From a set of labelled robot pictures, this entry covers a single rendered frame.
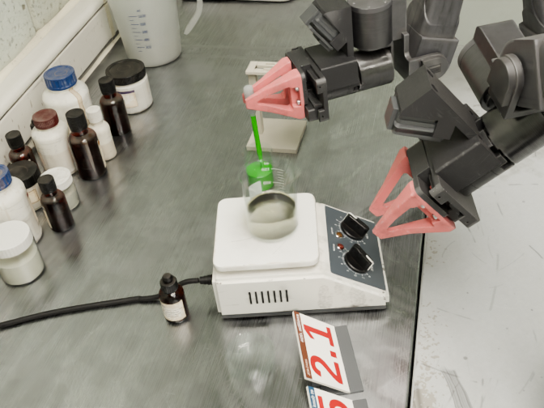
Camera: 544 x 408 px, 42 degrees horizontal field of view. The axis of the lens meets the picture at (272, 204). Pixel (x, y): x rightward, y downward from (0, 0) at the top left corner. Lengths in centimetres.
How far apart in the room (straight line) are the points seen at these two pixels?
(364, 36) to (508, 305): 38
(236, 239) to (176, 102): 48
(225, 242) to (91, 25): 69
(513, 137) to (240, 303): 35
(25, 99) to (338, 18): 54
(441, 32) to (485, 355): 42
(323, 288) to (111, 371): 26
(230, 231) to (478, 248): 32
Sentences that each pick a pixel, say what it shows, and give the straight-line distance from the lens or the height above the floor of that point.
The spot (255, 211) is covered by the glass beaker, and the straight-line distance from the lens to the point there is 77.
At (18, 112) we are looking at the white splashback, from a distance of 118.
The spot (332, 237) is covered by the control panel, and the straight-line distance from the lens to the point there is 84.
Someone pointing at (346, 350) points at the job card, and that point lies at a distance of 80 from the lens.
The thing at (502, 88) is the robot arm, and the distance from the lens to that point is 63.
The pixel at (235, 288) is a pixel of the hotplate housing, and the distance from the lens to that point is 80.
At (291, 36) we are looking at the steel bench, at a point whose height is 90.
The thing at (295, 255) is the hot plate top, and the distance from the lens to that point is 78.
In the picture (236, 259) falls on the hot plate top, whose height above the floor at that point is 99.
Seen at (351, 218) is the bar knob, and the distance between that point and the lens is 86.
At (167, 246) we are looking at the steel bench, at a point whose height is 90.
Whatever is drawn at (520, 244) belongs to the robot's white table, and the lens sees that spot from 94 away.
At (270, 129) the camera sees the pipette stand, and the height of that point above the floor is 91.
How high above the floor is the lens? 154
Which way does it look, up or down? 40 degrees down
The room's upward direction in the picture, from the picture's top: 7 degrees counter-clockwise
